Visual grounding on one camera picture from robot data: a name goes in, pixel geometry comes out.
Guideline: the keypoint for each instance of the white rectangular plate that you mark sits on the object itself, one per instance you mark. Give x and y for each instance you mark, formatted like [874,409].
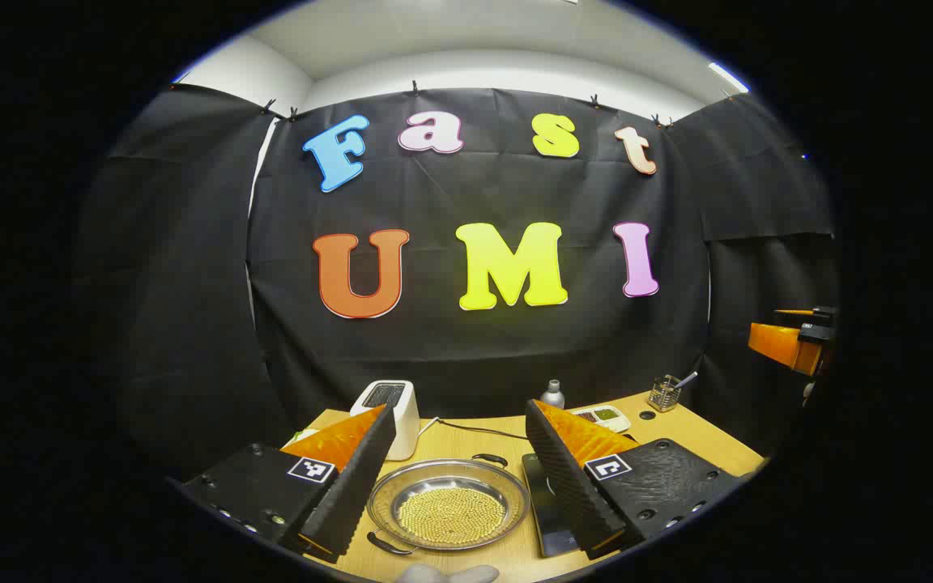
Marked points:
[304,435]

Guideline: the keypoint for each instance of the stainless steel pot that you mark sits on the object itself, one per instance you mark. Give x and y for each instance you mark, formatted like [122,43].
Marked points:
[434,478]

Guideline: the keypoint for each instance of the black induction cooktop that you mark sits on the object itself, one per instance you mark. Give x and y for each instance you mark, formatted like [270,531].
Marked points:
[547,510]

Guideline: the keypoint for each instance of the heap of yellow soybeans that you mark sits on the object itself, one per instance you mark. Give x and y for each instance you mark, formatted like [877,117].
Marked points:
[450,514]

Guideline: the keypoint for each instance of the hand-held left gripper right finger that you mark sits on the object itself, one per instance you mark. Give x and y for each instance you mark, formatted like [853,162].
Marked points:
[564,478]

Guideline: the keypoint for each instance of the silver printed drink bottle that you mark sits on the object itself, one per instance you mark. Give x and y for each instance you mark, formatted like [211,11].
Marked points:
[552,397]

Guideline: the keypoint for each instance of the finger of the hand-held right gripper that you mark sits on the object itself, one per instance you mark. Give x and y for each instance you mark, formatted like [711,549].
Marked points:
[778,346]
[794,312]

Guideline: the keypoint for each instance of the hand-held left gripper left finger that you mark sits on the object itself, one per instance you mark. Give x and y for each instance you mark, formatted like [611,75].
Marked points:
[353,486]

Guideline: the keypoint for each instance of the white divided bean dish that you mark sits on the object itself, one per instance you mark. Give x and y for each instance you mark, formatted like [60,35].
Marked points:
[620,423]

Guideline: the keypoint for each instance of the white toaster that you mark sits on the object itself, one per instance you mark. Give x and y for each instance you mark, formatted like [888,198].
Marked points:
[406,429]

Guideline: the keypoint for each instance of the ceiling light strip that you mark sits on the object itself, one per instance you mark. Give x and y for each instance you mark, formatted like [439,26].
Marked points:
[727,77]

